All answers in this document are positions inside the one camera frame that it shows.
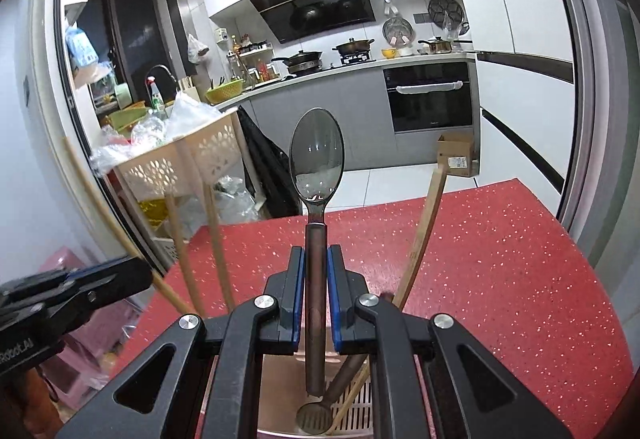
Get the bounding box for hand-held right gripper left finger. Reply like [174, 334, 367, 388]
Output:
[55, 246, 306, 439]

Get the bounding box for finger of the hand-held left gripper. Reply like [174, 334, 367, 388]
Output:
[0, 265, 154, 336]
[0, 257, 148, 302]

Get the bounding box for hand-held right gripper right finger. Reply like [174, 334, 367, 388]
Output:
[327, 244, 573, 439]

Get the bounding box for beige plastic utensil holder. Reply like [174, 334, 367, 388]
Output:
[202, 326, 378, 439]

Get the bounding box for black handled slotted spoon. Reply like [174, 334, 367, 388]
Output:
[296, 353, 372, 436]

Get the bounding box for steel spoon dark handle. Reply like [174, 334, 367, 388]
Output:
[289, 108, 345, 397]

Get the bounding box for pink plastic stool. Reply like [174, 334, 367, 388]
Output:
[37, 246, 146, 412]

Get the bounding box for yellow oil bottle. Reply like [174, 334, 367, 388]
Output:
[137, 199, 168, 227]

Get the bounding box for clear plastic bag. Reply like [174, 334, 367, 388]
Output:
[90, 124, 171, 177]
[175, 174, 263, 240]

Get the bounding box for dark hanging jacket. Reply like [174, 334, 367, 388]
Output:
[236, 105, 303, 220]

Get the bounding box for beige plastic storage cart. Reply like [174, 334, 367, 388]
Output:
[112, 109, 248, 265]

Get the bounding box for green plastic basin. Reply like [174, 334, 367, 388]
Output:
[107, 108, 151, 130]

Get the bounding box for white spray bottle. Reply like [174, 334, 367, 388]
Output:
[146, 76, 167, 114]

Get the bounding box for cardboard box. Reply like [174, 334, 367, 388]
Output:
[436, 133, 479, 178]

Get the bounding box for black kitchen faucet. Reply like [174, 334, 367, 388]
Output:
[145, 65, 178, 94]

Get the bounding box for green colander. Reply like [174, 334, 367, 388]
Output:
[205, 84, 246, 104]

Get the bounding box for blue white package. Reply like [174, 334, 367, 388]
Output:
[66, 25, 100, 70]

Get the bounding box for black built-in oven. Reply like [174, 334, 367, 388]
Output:
[382, 61, 475, 134]

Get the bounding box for hanging white plastic bag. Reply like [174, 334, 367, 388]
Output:
[186, 34, 210, 64]

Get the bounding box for seasoning rack with bottles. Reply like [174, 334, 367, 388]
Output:
[227, 34, 281, 87]

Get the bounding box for lidded black wok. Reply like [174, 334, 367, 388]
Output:
[332, 38, 376, 57]

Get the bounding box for white refrigerator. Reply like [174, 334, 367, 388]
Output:
[435, 0, 576, 220]

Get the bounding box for small steel pot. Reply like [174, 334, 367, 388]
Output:
[419, 37, 473, 54]

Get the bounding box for round steel steamer rack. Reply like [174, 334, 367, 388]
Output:
[383, 18, 415, 44]

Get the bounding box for black range hood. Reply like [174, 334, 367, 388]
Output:
[248, 0, 377, 44]

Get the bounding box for grey round divided tray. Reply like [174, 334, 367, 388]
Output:
[428, 0, 465, 27]

